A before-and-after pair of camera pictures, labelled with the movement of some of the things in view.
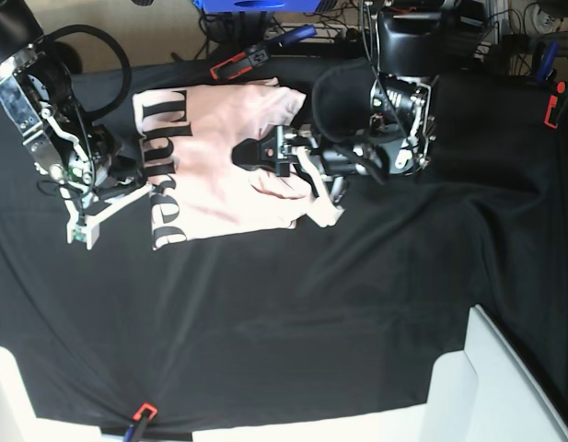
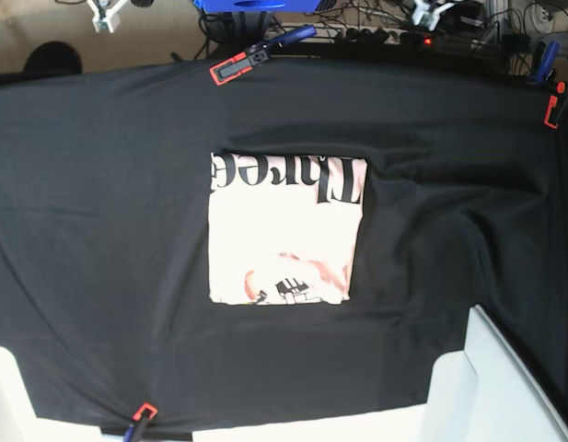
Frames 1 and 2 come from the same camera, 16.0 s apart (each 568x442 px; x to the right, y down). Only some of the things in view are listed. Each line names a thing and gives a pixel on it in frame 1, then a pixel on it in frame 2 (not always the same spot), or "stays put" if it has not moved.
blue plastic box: x=258 y=6 stays put
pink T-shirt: x=193 y=186 → x=283 y=228
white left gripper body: x=325 y=168 → x=426 y=17
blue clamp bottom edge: x=134 y=433 stays put
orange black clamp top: x=258 y=53 stays put
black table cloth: x=115 y=334 stays put
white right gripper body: x=87 y=204 → x=109 y=20
